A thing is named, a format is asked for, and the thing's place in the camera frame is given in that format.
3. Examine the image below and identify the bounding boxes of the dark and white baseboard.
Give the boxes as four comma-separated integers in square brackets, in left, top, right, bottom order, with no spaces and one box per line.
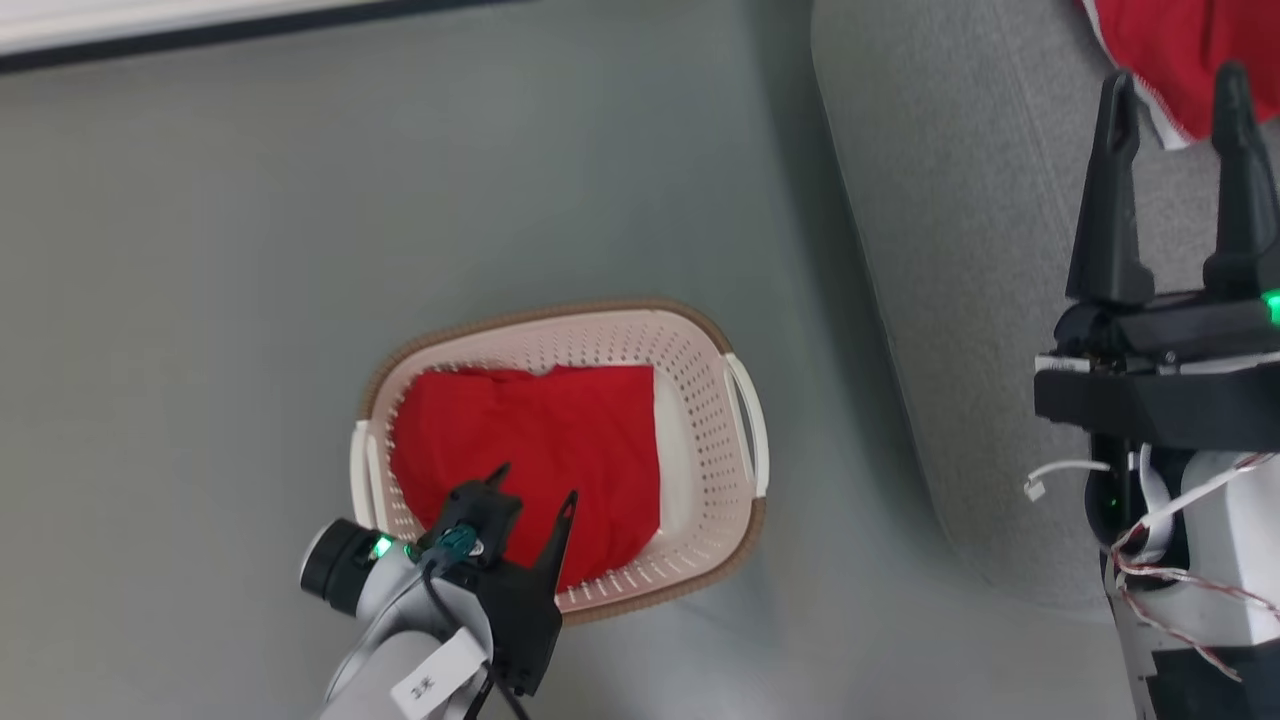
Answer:
[0,0,521,73]

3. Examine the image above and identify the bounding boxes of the red cloth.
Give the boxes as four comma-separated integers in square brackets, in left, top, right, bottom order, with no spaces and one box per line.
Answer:
[388,365,699,593]
[1078,0,1280,149]

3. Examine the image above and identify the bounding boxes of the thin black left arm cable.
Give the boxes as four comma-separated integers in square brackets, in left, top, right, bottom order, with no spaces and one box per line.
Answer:
[422,560,533,720]

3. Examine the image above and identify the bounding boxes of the cream perforated laundry basket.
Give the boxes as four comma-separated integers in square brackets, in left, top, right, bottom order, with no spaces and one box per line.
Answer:
[350,298,771,626]

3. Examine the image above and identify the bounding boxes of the red white twisted cable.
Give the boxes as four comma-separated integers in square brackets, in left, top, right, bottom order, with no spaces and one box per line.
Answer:
[1108,452,1280,683]

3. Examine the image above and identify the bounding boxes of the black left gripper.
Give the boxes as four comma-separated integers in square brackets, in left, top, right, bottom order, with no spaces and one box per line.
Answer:
[470,463,579,698]

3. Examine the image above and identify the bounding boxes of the white cable with plug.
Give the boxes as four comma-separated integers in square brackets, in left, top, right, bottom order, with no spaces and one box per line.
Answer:
[1024,458,1113,502]

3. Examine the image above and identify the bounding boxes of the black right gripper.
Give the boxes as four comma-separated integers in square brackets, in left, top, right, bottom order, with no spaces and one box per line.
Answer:
[1033,62,1280,451]

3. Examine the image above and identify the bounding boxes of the grey fabric sofa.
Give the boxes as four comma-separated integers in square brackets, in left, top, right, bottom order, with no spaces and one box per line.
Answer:
[810,0,1280,621]

